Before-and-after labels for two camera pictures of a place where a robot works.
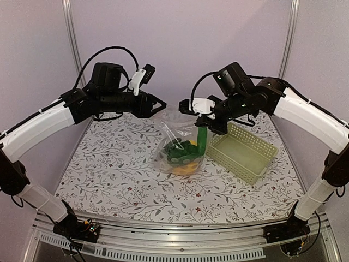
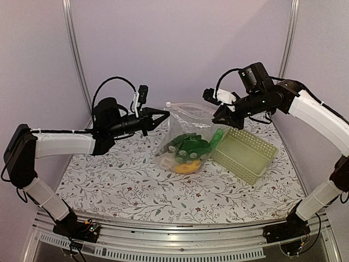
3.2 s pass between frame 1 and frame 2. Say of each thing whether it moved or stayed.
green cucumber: moved
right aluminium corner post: stayed
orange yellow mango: stayed
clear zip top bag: moved
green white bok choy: moved
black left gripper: moved
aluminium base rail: stayed
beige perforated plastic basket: stayed
